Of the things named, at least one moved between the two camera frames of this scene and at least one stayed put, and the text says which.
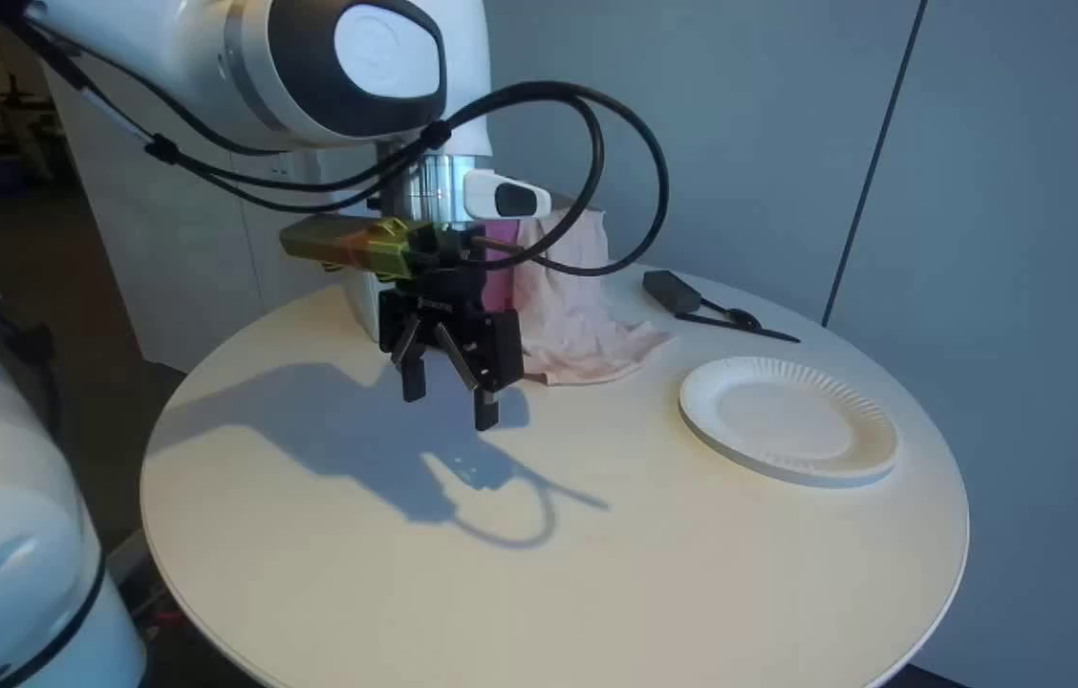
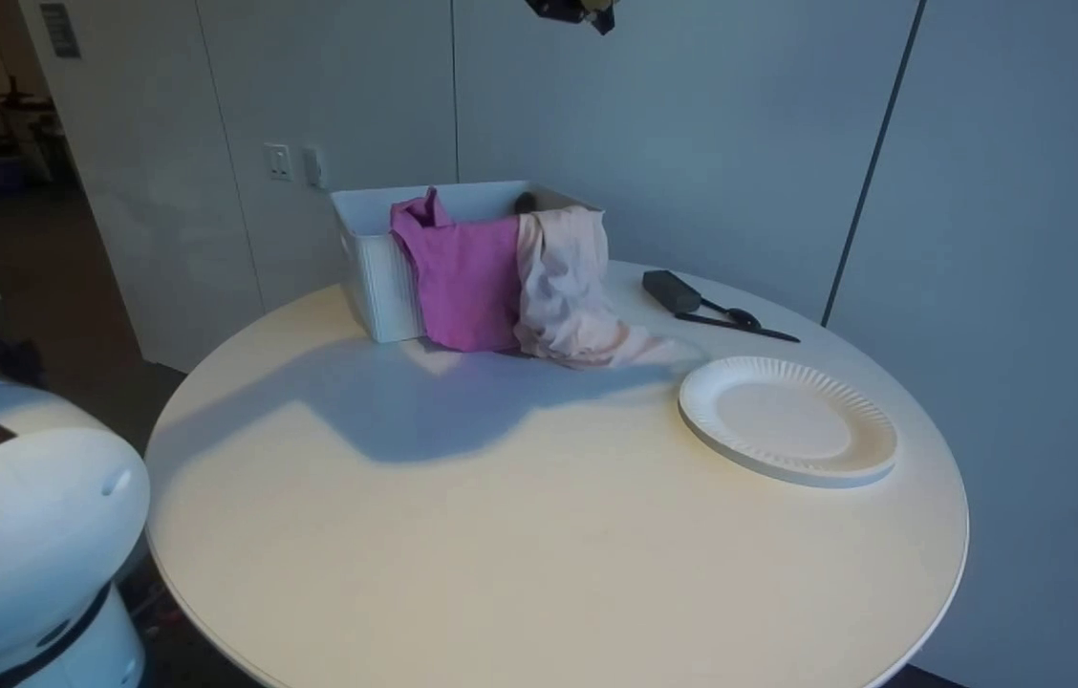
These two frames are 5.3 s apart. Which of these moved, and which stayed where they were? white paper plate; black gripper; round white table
Moved: black gripper
Stayed: round white table; white paper plate
